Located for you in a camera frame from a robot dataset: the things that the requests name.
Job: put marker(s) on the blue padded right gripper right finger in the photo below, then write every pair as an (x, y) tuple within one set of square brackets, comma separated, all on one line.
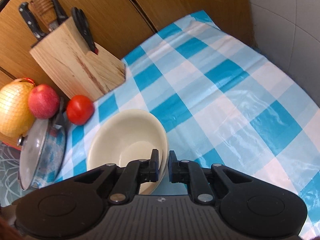
[(193, 176)]

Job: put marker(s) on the red apple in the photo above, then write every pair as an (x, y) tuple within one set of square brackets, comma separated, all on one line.
[(43, 101)]

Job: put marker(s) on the glass pan lid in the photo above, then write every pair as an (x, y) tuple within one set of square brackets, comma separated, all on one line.
[(32, 144)]

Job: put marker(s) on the wooden ribbed tool handle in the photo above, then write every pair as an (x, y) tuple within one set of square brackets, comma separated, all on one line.
[(46, 13)]

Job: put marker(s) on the red tomato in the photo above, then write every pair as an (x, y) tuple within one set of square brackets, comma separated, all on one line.
[(79, 110)]

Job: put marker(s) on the black riveted knife handle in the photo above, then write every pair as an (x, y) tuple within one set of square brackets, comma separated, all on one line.
[(31, 21)]

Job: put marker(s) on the blue white checkered tablecloth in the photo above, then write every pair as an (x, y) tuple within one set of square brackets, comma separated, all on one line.
[(219, 101)]

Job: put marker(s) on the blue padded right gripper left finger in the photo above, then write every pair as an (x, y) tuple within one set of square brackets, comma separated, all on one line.
[(134, 174)]

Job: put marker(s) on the wooden knife block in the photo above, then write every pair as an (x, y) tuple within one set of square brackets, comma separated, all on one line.
[(66, 58)]

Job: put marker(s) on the steel pan with handles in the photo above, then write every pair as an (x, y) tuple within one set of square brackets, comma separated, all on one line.
[(50, 142)]

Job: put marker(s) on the small cream bowl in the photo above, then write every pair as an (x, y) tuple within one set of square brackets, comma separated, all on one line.
[(130, 135)]

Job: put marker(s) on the black scissors handles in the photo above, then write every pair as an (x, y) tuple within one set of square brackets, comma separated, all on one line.
[(82, 25)]

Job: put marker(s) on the yellow pomelo in net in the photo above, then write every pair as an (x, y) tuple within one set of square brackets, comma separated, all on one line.
[(16, 117)]

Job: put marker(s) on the black slim knife handle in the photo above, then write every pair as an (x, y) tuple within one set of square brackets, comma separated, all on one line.
[(60, 12)]

